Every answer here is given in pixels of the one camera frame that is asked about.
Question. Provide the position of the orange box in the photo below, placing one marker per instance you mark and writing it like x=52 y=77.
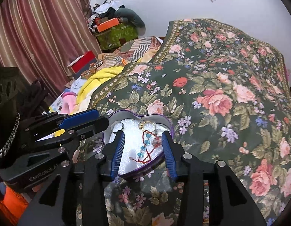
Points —
x=107 y=25

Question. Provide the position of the yellow blanket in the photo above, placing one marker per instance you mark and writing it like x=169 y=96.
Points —
x=96 y=80

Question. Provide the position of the dark green cushion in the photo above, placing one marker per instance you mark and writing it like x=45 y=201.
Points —
x=129 y=16

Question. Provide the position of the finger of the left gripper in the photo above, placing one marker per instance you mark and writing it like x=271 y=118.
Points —
x=52 y=122
x=63 y=137

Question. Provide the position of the floral green bedspread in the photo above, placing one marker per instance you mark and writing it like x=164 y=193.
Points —
x=226 y=96

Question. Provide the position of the pile of clothes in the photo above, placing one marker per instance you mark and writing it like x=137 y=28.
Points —
x=106 y=9

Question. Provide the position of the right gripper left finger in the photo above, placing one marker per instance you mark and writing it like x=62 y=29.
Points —
x=55 y=203

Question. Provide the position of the striped patterned quilt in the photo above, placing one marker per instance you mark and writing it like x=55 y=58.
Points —
x=131 y=51

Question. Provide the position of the striped pink curtain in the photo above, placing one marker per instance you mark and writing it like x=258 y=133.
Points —
x=42 y=37

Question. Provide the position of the green patterned box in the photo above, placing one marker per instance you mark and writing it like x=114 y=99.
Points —
x=116 y=36

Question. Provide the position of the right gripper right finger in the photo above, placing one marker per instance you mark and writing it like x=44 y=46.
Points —
x=230 y=203

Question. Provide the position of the purple heart-shaped tin box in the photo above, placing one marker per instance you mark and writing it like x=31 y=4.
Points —
x=138 y=156

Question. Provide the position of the red white box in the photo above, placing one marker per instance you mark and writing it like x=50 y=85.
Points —
x=80 y=62

